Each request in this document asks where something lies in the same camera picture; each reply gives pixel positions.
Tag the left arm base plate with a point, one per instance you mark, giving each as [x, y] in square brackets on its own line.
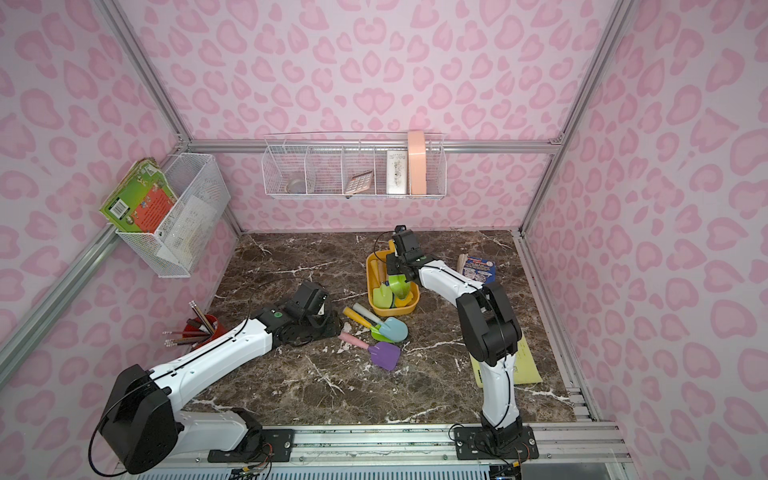
[258, 445]

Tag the small calculator on shelf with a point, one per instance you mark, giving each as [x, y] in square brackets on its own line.
[359, 183]

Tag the yellow-green booklet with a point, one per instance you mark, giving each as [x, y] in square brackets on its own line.
[525, 370]

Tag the pink box on shelf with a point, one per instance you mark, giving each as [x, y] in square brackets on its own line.
[417, 165]

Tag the green red book in basket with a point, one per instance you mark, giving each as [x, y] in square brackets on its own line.
[141, 201]

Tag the white wire wall shelf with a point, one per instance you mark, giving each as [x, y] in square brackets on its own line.
[303, 164]

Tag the purple shovel pink handle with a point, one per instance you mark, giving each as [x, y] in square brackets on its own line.
[382, 354]

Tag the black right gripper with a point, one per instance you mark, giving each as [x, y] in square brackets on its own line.
[396, 273]

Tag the green shovel pair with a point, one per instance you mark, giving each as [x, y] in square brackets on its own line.
[382, 296]

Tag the large green shovel yellow handle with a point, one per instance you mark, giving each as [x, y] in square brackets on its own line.
[399, 285]

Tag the light blue shovel white handle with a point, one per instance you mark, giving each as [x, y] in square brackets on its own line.
[391, 328]

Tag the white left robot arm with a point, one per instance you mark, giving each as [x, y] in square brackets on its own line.
[144, 420]

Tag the white mesh wall basket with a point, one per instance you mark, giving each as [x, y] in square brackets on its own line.
[176, 245]

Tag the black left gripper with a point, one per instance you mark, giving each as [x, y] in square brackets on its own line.
[327, 321]

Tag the yellow plastic shovel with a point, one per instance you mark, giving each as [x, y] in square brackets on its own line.
[403, 302]

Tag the red pencil cup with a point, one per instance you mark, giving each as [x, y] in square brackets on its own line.
[199, 330]

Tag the white box on shelf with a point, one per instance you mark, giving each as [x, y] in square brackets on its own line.
[396, 172]

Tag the yellow plastic storage box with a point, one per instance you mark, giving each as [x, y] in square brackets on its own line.
[376, 274]

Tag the blue Macmillan paperback book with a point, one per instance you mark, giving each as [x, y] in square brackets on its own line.
[476, 268]

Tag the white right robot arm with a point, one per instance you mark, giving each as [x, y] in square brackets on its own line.
[489, 327]

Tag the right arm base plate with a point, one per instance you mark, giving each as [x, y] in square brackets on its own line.
[515, 444]

